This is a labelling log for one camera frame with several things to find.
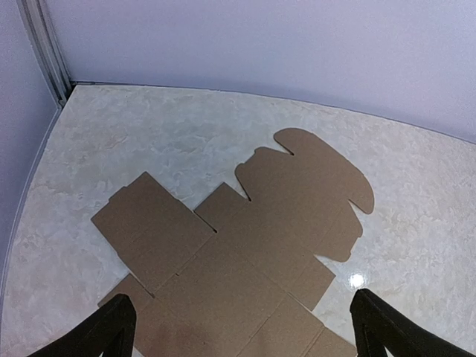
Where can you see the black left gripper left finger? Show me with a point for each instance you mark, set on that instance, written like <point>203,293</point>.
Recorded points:
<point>109,331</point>

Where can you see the brown cardboard box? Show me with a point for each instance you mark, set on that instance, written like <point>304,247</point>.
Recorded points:
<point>240,274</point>

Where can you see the left aluminium corner post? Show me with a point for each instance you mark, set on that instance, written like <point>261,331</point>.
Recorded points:
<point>39,26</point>

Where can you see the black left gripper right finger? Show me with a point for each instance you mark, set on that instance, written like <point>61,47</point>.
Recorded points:
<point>380,329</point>

